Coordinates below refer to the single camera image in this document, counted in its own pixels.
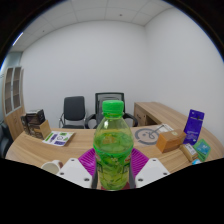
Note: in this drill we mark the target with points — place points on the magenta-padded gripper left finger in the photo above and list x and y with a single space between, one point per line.
87 163

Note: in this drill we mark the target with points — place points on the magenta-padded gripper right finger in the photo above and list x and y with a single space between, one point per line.
138 163

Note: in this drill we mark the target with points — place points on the green drink bottle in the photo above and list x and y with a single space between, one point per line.
112 150

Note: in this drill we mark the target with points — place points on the white ceramic cup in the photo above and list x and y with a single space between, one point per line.
50 166

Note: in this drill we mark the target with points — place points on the white printed leaflet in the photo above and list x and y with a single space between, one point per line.
58 138

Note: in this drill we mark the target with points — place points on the orange-brown box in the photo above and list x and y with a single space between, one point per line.
170 140

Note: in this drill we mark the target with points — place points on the small beige box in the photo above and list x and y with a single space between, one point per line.
189 152

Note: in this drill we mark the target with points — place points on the wooden side desk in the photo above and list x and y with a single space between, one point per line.
153 111

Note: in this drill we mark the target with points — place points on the dark grey office chair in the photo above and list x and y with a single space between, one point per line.
74 110

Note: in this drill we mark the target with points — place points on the small blue pack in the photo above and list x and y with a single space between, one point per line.
196 161

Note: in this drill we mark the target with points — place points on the green flat box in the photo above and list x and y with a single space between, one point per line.
202 149

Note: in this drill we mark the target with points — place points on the black mesh office chair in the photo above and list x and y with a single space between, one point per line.
100 98

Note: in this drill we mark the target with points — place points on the purple card package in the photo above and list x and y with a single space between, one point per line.
194 126

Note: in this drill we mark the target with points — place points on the large dark brown carton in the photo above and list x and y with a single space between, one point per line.
35 116

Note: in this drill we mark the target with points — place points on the small dark brown box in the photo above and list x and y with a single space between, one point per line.
24 124

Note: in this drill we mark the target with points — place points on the black armchair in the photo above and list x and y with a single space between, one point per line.
4 141

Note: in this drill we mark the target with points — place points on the wooden cabinet with glass doors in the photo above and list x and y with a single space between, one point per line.
13 100

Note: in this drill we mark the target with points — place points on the rectangular ceiling light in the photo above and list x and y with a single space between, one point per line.
17 39

